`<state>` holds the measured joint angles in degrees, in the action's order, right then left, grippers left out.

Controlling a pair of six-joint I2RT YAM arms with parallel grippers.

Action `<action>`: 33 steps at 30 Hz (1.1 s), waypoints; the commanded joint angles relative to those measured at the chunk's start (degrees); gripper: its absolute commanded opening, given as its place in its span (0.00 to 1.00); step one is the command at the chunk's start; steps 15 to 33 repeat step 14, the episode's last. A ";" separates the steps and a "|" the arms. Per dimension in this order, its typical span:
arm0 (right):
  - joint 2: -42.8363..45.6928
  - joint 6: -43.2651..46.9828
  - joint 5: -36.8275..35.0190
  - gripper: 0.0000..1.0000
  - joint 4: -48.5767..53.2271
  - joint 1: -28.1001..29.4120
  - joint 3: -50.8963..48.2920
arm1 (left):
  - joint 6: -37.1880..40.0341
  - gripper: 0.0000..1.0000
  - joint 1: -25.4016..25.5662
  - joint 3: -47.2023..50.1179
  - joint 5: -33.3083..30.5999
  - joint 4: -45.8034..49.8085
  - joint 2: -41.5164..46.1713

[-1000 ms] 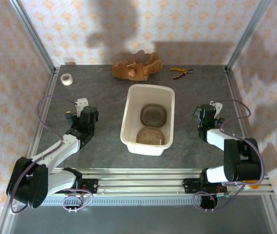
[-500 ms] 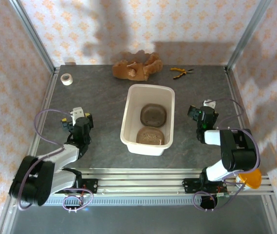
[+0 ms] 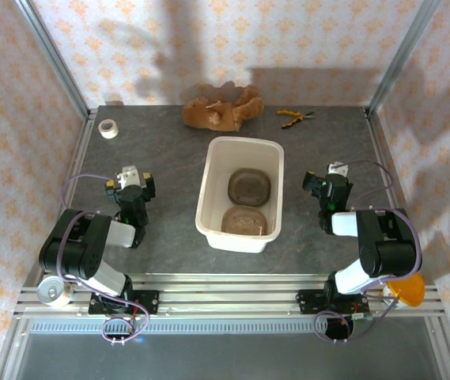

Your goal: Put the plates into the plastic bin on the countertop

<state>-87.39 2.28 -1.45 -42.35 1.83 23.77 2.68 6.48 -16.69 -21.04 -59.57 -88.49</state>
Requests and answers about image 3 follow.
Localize white plastic bin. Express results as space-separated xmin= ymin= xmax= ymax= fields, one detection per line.
xmin=195 ymin=136 xmax=286 ymax=254

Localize white tape roll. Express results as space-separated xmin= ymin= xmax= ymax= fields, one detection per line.
xmin=97 ymin=118 xmax=119 ymax=139

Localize brown plush toy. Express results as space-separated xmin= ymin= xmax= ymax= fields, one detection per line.
xmin=181 ymin=81 xmax=266 ymax=132

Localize orange plastic lid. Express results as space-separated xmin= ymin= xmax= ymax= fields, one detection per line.
xmin=386 ymin=272 xmax=425 ymax=309

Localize silver metal can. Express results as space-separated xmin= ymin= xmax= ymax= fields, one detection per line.
xmin=36 ymin=275 xmax=74 ymax=309

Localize slotted metal vent strip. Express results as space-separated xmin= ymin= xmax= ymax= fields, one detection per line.
xmin=30 ymin=321 xmax=431 ymax=334

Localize grey metal sheet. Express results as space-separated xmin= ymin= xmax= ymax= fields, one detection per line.
xmin=2 ymin=332 xmax=447 ymax=380

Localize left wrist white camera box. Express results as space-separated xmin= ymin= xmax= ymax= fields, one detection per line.
xmin=115 ymin=165 xmax=140 ymax=187

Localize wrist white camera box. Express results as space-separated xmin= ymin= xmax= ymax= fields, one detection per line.
xmin=326 ymin=161 xmax=348 ymax=178
xmin=115 ymin=165 xmax=140 ymax=187

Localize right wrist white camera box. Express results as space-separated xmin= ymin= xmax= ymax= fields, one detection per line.
xmin=326 ymin=161 xmax=348 ymax=178

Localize aluminium table side rail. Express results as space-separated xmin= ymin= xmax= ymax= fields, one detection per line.
xmin=365 ymin=108 xmax=437 ymax=288
xmin=21 ymin=110 xmax=99 ymax=292

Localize yellow handled pliers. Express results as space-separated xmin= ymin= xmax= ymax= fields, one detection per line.
xmin=275 ymin=109 xmax=316 ymax=130

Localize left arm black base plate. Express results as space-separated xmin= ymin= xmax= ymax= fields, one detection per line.
xmin=89 ymin=290 xmax=161 ymax=317

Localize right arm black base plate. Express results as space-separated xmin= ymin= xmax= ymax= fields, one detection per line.
xmin=297 ymin=288 xmax=372 ymax=316

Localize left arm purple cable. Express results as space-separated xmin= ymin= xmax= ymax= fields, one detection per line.
xmin=61 ymin=173 xmax=151 ymax=344

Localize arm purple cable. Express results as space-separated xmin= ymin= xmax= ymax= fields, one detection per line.
xmin=61 ymin=173 xmax=151 ymax=344
xmin=313 ymin=159 xmax=423 ymax=344

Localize long aluminium mounting rail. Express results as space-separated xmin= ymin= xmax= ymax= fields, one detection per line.
xmin=13 ymin=272 xmax=445 ymax=320

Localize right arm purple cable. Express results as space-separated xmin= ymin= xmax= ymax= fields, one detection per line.
xmin=313 ymin=159 xmax=423 ymax=344

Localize aluminium frame post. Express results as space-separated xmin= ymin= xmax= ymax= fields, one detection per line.
xmin=13 ymin=0 xmax=93 ymax=120
xmin=365 ymin=0 xmax=445 ymax=116

